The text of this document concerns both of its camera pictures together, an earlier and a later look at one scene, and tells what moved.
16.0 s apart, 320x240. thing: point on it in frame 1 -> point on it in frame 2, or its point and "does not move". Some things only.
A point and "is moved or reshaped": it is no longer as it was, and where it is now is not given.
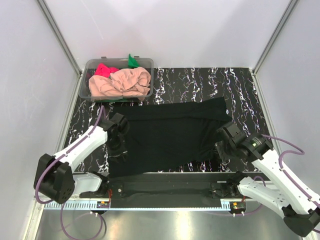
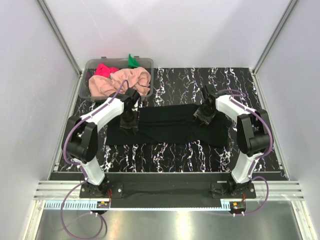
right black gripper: x=219 y=147 -> x=198 y=113
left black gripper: x=122 y=151 -> x=133 y=125
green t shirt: x=132 y=63 does not move
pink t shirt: x=133 y=82 does not move
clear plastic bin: x=117 y=79 does not move
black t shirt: x=166 y=135 is moved or reshaped
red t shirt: x=102 y=70 does not move
